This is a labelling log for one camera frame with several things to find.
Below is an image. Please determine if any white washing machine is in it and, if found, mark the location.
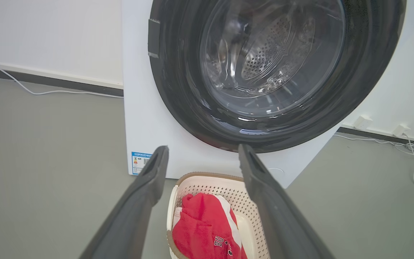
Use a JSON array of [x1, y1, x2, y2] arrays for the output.
[[121, 0, 414, 188]]

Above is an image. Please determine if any blue energy label sticker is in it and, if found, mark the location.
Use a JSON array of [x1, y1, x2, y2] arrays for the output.
[[132, 151, 153, 176]]

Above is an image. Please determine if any red and white garment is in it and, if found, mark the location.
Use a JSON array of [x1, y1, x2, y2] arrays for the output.
[[171, 193, 248, 259]]

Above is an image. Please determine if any white floor cable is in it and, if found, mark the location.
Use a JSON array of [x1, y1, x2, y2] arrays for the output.
[[0, 48, 124, 99]]

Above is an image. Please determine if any white wall plug adapter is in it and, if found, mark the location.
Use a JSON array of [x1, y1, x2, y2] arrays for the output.
[[393, 124, 411, 138]]

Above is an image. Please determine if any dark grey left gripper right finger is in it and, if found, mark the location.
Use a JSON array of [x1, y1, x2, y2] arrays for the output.
[[238, 144, 335, 259]]

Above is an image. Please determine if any white wall socket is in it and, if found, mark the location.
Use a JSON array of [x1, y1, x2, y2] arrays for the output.
[[353, 115, 373, 130]]

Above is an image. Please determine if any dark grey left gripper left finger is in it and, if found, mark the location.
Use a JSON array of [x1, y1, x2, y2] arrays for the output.
[[79, 145, 169, 259]]

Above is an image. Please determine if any white perforated laundry basket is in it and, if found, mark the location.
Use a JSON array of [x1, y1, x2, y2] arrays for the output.
[[166, 172, 271, 259]]

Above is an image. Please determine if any black round washer door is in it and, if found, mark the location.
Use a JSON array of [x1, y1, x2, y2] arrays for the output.
[[148, 0, 407, 153]]

